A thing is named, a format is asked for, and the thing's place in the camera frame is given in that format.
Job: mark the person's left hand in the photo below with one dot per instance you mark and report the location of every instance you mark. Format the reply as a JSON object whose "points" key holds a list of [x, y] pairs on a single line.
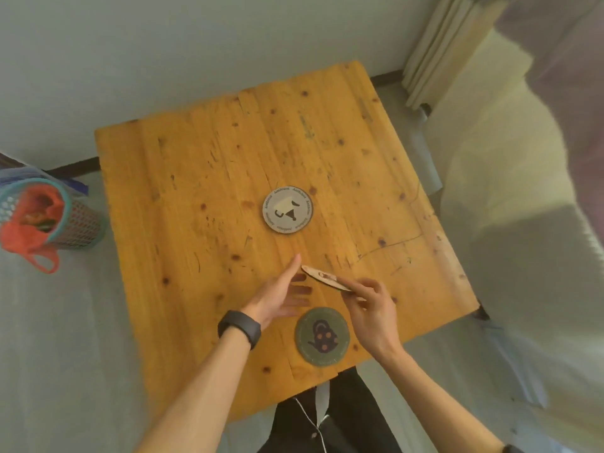
{"points": [[266, 304]]}

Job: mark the person's right hand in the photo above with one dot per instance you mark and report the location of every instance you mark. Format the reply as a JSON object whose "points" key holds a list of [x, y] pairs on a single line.
{"points": [[377, 323]]}

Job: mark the person's right fingers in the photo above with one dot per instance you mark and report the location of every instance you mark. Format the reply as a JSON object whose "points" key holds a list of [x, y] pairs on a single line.
{"points": [[364, 289]]}

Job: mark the beige round coaster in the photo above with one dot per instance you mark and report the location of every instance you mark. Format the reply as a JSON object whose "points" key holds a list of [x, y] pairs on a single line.
{"points": [[324, 278]]}

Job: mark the person's left forearm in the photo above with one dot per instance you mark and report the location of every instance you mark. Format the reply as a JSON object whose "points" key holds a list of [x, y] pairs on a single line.
{"points": [[203, 396]]}

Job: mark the person's right forearm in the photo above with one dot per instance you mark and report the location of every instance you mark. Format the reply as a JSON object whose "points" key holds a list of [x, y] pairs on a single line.
{"points": [[439, 403]]}

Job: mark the green round teapot-print coaster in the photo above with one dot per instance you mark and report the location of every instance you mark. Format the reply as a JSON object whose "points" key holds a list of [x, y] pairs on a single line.
{"points": [[322, 336]]}

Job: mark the grey round cup-print coaster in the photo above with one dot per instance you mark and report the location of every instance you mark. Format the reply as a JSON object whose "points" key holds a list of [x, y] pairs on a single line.
{"points": [[288, 209]]}

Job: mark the black table leg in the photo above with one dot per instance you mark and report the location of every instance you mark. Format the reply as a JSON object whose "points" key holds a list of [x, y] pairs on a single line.
{"points": [[481, 312]]}

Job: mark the black wrist smartwatch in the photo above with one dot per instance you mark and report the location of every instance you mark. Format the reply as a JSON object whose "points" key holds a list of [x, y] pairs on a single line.
{"points": [[239, 327]]}

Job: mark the person's black clothing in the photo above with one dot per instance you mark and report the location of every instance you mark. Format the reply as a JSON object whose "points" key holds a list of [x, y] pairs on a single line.
{"points": [[351, 419]]}

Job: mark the white bed sheet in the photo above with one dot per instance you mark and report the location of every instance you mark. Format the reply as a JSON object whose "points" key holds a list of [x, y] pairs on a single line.
{"points": [[514, 221]]}

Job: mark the cream pleated curtain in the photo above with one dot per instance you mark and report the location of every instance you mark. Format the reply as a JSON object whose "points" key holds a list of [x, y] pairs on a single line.
{"points": [[443, 47]]}

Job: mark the teal mesh waste basket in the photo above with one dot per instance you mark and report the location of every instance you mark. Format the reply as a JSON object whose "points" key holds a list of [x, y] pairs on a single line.
{"points": [[78, 226]]}

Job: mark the sheer pink mosquito net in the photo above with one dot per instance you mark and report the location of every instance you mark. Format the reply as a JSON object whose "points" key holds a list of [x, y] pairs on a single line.
{"points": [[561, 65]]}

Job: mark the blue and white plastic bags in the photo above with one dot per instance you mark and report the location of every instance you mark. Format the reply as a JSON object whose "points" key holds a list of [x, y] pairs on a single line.
{"points": [[56, 176]]}

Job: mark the orange plastic bag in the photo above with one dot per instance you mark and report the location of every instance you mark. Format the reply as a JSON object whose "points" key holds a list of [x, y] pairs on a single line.
{"points": [[23, 231]]}

